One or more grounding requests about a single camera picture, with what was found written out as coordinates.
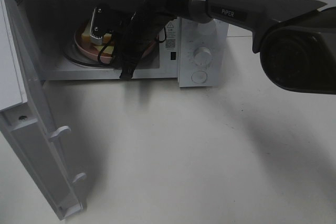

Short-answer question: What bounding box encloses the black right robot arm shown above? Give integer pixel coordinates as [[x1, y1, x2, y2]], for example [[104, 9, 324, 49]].
[[118, 0, 335, 94]]

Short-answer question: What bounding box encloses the white microwave oven body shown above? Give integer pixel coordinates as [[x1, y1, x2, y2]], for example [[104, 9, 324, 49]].
[[0, 0, 235, 89]]

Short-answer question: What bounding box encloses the upper white power knob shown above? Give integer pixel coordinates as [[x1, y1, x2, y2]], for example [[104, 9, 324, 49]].
[[197, 21, 216, 36]]

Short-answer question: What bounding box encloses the white microwave door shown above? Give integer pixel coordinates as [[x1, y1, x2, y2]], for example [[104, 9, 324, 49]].
[[1, 0, 83, 220]]

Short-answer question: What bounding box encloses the white warning label sticker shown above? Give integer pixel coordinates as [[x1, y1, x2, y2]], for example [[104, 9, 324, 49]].
[[165, 22, 177, 49]]

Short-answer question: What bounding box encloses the round door release button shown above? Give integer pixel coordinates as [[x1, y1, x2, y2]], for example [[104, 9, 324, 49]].
[[192, 71, 207, 84]]

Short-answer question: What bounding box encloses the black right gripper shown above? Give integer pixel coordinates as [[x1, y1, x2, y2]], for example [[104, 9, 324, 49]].
[[116, 0, 192, 80]]

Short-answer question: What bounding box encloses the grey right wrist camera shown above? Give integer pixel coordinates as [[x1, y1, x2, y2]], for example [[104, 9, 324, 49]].
[[90, 3, 118, 46]]

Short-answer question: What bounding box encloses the black camera cable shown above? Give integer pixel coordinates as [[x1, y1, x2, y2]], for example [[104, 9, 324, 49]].
[[97, 16, 166, 65]]

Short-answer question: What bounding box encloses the pink round plate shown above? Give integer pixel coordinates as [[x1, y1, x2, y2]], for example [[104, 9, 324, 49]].
[[74, 23, 158, 65]]

